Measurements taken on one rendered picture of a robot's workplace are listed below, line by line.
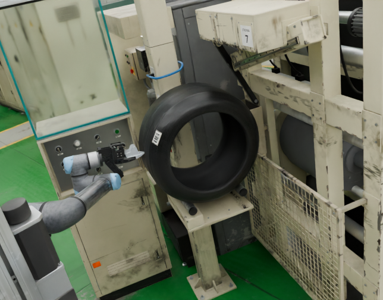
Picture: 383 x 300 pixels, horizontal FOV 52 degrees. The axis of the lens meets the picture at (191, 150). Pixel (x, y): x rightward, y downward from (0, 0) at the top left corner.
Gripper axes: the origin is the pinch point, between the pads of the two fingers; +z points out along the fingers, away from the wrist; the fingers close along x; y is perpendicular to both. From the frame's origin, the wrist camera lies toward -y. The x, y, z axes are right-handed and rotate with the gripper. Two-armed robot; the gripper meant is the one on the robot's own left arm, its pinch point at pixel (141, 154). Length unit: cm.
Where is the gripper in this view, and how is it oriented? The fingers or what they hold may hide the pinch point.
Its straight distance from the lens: 189.7
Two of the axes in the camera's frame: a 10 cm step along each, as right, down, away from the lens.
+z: 9.4, -2.0, 2.9
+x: -3.5, -3.4, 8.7
